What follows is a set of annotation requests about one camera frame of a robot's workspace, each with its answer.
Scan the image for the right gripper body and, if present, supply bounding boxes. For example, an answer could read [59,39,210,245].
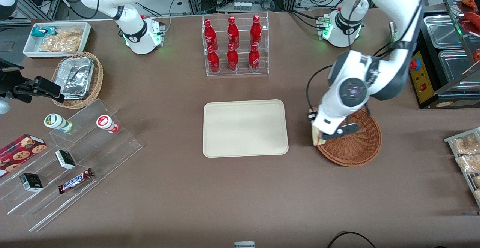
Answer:
[0,58,32,104]

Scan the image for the triangular sandwich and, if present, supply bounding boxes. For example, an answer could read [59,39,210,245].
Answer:
[312,125,327,146]

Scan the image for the brown wicker basket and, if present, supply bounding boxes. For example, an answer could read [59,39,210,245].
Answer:
[315,106,383,167]

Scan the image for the light tan wicker basket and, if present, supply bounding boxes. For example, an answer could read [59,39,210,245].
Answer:
[51,52,104,109]

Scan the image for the beige plastic tray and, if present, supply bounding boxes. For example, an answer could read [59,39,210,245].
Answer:
[203,99,290,158]

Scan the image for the grey metal tray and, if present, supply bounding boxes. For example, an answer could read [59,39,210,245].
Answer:
[444,127,480,208]

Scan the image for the aluminium foil container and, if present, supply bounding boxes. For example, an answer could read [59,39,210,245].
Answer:
[59,56,95,100]

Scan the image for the white plastic bin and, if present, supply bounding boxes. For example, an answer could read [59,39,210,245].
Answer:
[22,22,92,58]

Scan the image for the green lid cup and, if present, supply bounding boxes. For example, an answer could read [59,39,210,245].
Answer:
[44,113,74,133]

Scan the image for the clear bag of crackers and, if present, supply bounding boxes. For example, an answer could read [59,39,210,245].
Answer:
[55,28,84,40]
[39,34,81,53]

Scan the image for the teal snack packet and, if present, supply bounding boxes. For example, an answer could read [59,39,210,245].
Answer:
[31,27,57,39]

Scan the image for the red cookie box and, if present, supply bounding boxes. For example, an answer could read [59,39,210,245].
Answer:
[0,134,48,178]

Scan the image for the red lid cup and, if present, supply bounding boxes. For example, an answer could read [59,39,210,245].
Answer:
[96,115,120,134]

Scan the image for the small black white carton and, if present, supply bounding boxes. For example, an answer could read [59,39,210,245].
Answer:
[55,149,76,170]

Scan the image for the red cola bottle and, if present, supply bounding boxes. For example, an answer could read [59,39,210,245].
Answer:
[204,19,218,47]
[207,45,221,73]
[227,43,239,72]
[249,44,261,72]
[227,16,240,46]
[250,15,262,46]

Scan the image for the clear acrylic stepped display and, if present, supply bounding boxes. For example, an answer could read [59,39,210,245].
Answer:
[0,98,143,233]

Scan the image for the black food warmer cabinet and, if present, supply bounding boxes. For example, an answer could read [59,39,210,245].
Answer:
[390,0,480,110]

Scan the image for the Snickers chocolate bar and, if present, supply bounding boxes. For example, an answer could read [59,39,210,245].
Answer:
[58,168,95,194]

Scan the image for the clear acrylic bottle rack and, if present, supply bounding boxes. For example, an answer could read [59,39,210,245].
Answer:
[202,12,270,77]

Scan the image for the steel food pan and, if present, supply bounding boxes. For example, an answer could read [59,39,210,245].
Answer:
[438,49,480,91]
[424,15,465,50]

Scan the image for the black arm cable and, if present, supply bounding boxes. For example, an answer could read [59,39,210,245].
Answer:
[306,0,441,118]

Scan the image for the black base cable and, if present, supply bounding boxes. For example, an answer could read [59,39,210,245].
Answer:
[287,10,323,29]

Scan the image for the black table cable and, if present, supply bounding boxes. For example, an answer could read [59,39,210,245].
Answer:
[326,232,377,248]

